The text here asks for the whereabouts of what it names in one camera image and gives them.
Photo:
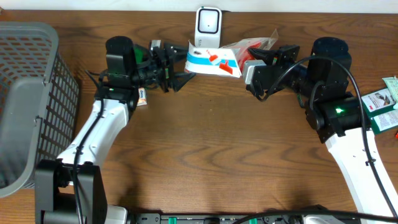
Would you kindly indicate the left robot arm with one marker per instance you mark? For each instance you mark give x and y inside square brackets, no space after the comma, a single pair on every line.
[69,189]

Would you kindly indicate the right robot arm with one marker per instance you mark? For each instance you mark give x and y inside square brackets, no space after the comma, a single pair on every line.
[340,119]

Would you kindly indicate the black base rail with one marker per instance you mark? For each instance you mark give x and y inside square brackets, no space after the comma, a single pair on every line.
[155,218]

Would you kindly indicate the red dustpan brush package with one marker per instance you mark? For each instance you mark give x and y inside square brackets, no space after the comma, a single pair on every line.
[226,61]

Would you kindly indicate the green lid white jar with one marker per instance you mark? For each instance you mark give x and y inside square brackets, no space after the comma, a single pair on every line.
[141,53]

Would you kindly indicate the pale green wipes packet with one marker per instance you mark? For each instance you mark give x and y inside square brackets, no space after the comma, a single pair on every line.
[392,85]

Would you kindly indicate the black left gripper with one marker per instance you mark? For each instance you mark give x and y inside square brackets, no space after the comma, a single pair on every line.
[166,70]

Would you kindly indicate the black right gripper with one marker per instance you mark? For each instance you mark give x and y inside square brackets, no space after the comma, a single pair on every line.
[262,78]

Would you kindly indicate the orange snack box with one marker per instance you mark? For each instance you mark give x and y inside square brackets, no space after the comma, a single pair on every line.
[142,97]

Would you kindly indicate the green grip gloves package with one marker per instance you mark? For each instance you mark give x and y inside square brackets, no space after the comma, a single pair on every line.
[379,107]

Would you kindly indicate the white barcode scanner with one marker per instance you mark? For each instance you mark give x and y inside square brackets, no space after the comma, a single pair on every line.
[208,27]

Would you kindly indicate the grey plastic mesh basket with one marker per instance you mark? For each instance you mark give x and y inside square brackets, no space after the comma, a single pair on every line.
[39,102]

